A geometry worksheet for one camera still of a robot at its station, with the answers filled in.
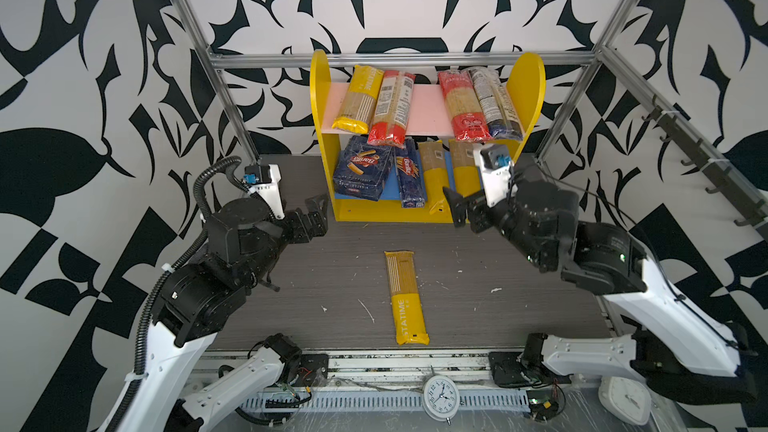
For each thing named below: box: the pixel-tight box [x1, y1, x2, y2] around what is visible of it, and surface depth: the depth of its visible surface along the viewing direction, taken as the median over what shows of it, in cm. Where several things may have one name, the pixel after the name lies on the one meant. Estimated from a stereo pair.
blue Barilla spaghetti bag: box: [396, 137, 425, 209], surface depth 93 cm
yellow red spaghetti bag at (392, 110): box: [367, 71, 416, 148], surface depth 72 cm
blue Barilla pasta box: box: [333, 135, 393, 202], surface depth 91 cm
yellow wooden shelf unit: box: [310, 50, 546, 223], surface depth 76 cm
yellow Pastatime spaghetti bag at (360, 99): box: [332, 65, 384, 133], surface depth 74 cm
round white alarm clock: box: [422, 375, 460, 426], surface depth 69 cm
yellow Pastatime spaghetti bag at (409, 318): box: [384, 251, 430, 346], surface depth 86 cm
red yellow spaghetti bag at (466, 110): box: [438, 69, 493, 143], surface depth 73 cm
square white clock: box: [598, 376, 652, 426], surface depth 69 cm
